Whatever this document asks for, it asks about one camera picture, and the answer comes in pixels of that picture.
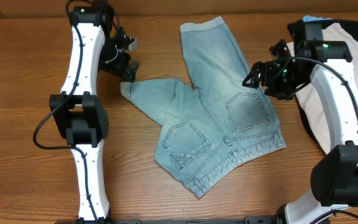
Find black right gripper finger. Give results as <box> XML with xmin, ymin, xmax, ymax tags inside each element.
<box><xmin>268</xmin><ymin>39</ymin><xmax>291</xmax><ymax>58</ymax></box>
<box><xmin>242</xmin><ymin>62</ymin><xmax>265</xmax><ymax>88</ymax></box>

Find light blue denim shorts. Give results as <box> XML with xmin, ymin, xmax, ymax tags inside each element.
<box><xmin>121</xmin><ymin>17</ymin><xmax>285</xmax><ymax>198</ymax></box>

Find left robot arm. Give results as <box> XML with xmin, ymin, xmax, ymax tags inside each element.
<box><xmin>48</xmin><ymin>1</ymin><xmax>139</xmax><ymax>223</ymax></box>

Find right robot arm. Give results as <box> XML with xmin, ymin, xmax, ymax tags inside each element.
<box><xmin>242</xmin><ymin>20</ymin><xmax>358</xmax><ymax>223</ymax></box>

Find black folded garment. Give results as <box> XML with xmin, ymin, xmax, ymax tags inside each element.
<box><xmin>296</xmin><ymin>20</ymin><xmax>358</xmax><ymax>154</ymax></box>

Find small blue cloth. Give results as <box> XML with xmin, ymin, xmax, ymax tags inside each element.
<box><xmin>302</xmin><ymin>15</ymin><xmax>332</xmax><ymax>22</ymax></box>

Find beige folded garment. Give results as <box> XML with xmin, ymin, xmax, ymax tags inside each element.
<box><xmin>310</xmin><ymin>30</ymin><xmax>358</xmax><ymax>151</ymax></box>

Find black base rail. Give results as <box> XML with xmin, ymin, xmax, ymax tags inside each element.
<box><xmin>58</xmin><ymin>215</ymin><xmax>286</xmax><ymax>224</ymax></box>

